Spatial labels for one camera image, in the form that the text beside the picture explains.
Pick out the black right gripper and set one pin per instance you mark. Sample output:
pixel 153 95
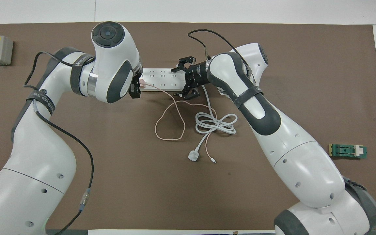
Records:
pixel 197 74

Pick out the pink charger adapter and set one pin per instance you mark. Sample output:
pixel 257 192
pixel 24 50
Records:
pixel 142 81

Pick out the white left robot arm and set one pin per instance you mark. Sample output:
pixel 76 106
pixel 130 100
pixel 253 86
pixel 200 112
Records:
pixel 31 156

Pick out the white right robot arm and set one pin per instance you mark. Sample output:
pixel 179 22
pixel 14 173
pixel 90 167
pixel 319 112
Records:
pixel 292 153

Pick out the brown table mat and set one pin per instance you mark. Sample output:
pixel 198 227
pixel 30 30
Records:
pixel 126 182

